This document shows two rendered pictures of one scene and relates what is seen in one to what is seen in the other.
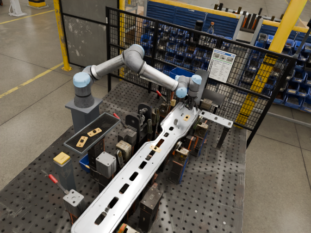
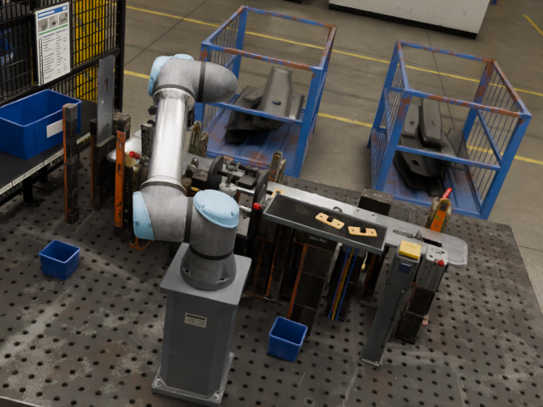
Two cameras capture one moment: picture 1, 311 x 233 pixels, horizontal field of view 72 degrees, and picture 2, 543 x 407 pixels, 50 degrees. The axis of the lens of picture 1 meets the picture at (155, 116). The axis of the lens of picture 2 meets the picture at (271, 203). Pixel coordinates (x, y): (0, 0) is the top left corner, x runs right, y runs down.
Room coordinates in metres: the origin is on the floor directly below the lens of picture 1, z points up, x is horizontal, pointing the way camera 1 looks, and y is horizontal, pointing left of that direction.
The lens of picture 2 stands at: (1.44, 1.79, 2.10)
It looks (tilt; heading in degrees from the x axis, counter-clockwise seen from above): 31 degrees down; 258
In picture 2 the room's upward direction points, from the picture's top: 11 degrees clockwise
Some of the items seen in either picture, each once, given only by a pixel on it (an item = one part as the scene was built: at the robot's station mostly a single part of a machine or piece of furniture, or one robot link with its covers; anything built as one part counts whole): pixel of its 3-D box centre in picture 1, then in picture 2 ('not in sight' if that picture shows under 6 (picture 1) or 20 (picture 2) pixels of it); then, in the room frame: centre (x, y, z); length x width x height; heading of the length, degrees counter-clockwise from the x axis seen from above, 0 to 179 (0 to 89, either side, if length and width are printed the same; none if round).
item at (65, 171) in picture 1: (67, 183); (389, 308); (0.72, 0.47, 0.92); 0.08 x 0.08 x 0.44; 66
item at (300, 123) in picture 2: not in sight; (267, 94); (0.75, -2.39, 0.47); 1.20 x 0.80 x 0.95; 73
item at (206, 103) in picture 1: (202, 116); (117, 154); (1.66, -0.45, 0.88); 0.08 x 0.08 x 0.36; 66
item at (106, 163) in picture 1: (107, 179); (348, 266); (0.80, 0.25, 0.90); 0.13 x 0.10 x 0.41; 66
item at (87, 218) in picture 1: (154, 151); (283, 196); (1.01, -0.03, 1.00); 1.38 x 0.22 x 0.02; 156
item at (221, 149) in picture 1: (223, 136); not in sight; (1.45, -0.63, 0.84); 0.11 x 0.06 x 0.29; 66
